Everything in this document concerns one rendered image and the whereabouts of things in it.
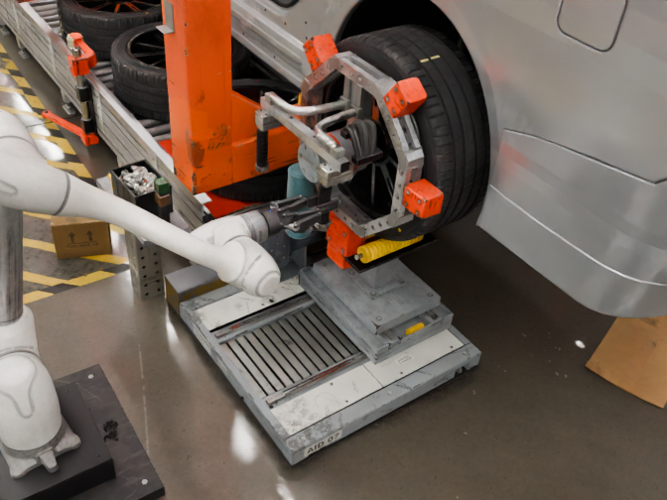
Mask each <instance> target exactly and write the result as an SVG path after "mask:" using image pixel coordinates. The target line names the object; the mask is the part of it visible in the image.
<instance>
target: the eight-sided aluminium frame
mask: <svg viewBox="0 0 667 500"><path fill-rule="evenodd" d="M341 73H342V74H344V75H347V76H348V77H349V78H351V80H352V81H354V82H355V83H356V84H359V85H361V86H362V87H363V88H364V89H365V90H366V91H368V92H369V93H371V94H372V95H373V96H374V97H375V99H376V101H377V104H378V106H379V109H380V112H381V114H382V117H383V120H384V122H385V125H386V128H387V130H388V133H389V136H390V138H391V141H392V144H393V146H394V149H395V152H396V154H397V157H398V168H397V175H396V181H395V188H394V193H393V200H392V206H391V213H390V214H388V215H385V216H383V217H380V218H377V219H375V220H373V219H372V218H370V217H369V216H368V215H367V214H366V213H365V212H364V211H362V210H361V209H360V208H359V207H358V206H357V205H355V204H354V203H353V202H352V201H351V200H350V199H349V198H347V197H346V196H345V195H344V194H343V193H342V192H341V191H340V190H339V188H338V186H337V185H335V186H332V196H331V200H334V199H338V206H337V209H334V210H332V212H333V213H334V214H335V215H336V216H337V217H338V218H339V219H340V220H341V221H342V222H344V223H345V224H346V225H347V226H348V227H349V228H350V229H351V230H352V231H353V232H354V234H356V235H358V236H359V237H360V238H362V237H367V236H370V235H372V234H375V233H377V232H380V231H383V230H386V229H389V228H391V227H392V228H393V227H396V226H399V225H401V224H404V223H406V222H409V221H410V220H413V218H414V213H413V212H411V211H410V210H409V209H408V208H406V207H405V206H404V205H403V204H402V201H403V195H404V189H405V185H408V184H410V183H413V182H416V181H419V180H420V178H421V174H422V168H423V166H424V154H423V149H422V146H420V143H419V140H418V138H417V135H416V132H415V130H414V127H413V124H412V122H411V119H410V116H409V114H408V115H405V116H401V117H398V118H395V119H394V118H393V117H392V116H391V114H390V112H389V110H388V107H387V105H386V103H385V101H384V99H383V97H384V95H385V94H386V93H387V92H388V91H389V90H390V89H391V88H392V86H393V85H394V84H395V83H396V81H395V80H393V78H392V77H391V76H390V77H389V76H387V75H386V74H384V73H383V72H381V71H380V70H378V69H377V68H375V67H374V66H372V65H371V64H369V63H368V62H366V61H364V60H363V59H361V58H360V57H358V56H357V55H356V54H354V53H352V52H351V51H348V52H344V53H340V54H336V55H333V56H331V57H330V58H329V59H328V60H327V61H326V62H324V63H323V64H322V65H321V66H319V67H318V68H317V69H316V70H315V71H313V72H312V73H311V74H310V75H309V76H307V77H305V78H304V80H303V81H302V86H301V107H308V106H315V105H321V104H323V91H324V86H326V85H327V84H328V83H329V82H331V81H332V80H333V79H335V78H336V77H337V76H339V75H340V74H341ZM321 119H322V114H316V115H309V116H300V121H301V122H302V123H304V124H305V125H306V126H307V127H309V128H310V129H311V130H312V131H314V132H315V126H316V125H317V123H319V122H320V121H321Z"/></svg>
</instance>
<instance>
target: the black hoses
mask: <svg viewBox="0 0 667 500"><path fill-rule="evenodd" d="M340 136H341V137H342V138H344V139H345V140H346V139H349V138H350V139H351V142H352V146H353V151H354V155H353V156H351V161H352V162H353V163H354V164H355V165H356V166H360V165H363V164H366V163H369V162H372V161H375V160H378V159H381V158H382V156H383V152H382V151H381V150H379V149H378V148H376V138H377V132H376V125H375V123H374V122H373V121H371V120H369V119H368V118H367V117H364V118H362V120H360V119H356V120H353V121H352V122H351V123H350V124H347V125H346V126H344V127H343V129H341V130H340Z"/></svg>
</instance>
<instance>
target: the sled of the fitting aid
mask: <svg viewBox="0 0 667 500"><path fill-rule="evenodd" d="M299 285H300V286H301V287H302V288H303V289H304V290H305V291H306V292H307V293H308V294H309V295H310V296H311V297H312V299H313V300H314V301H315V302H316V303H317V304H318V305H319V306H320V307H321V308H322V309H323V310H324V311H325V312H326V313H327V314H328V315H329V317H330V318H331V319H332V320H333V321H334V322H335V323H336V324H337V325H338V326H339V327H340V328H341V329H342V330H343V331H344V332H345V334H346V335H347V336H348V337H349V338H350V339H351V340H352V341H353V342H354V343H355V344H356V345H357V346H358V347H359V348H360V349H361V350H362V352H363V353H364V354H365V355H366V356H367V357H368V358H369V359H370V360H371V361H372V362H373V363H374V364H375V365H376V364H378V363H380V362H382V361H384V360H386V359H388V358H390V357H392V356H394V355H396V354H398V353H400V352H402V351H404V350H406V349H408V348H410V347H412V346H414V345H416V344H418V343H420V342H422V341H424V340H426V339H428V338H430V337H432V336H434V335H436V334H438V333H440V332H442V331H444V330H446V329H448V328H450V327H451V323H452V319H453V315H454V313H453V312H451V311H450V310H449V309H448V308H447V307H446V306H445V305H444V304H442V303H441V302H440V304H439V305H438V306H437V307H435V308H433V309H431V310H428V311H426V312H423V313H421V314H419V315H417V316H415V317H413V318H411V319H408V320H406V321H404V322H402V323H400V324H398V325H396V326H394V327H392V328H389V329H387V330H385V331H383V332H381V333H379V334H377V335H376V334H374V333H373V331H372V330H371V329H370V328H369V327H368V326H367V325H366V324H365V323H364V322H363V321H362V320H361V319H360V318H359V317H358V316H357V315H356V314H355V313H354V312H353V311H352V310H351V309H350V308H349V307H348V306H347V305H346V304H345V303H344V302H343V301H342V300H341V299H340V298H339V297H338V296H337V295H336V294H335V293H334V292H333V291H332V290H331V289H330V288H329V287H328V286H327V285H326V284H325V283H324V282H323V281H322V280H321V279H320V278H319V277H318V276H317V274H316V273H315V272H314V264H312V265H309V266H306V267H304V268H301V269H299Z"/></svg>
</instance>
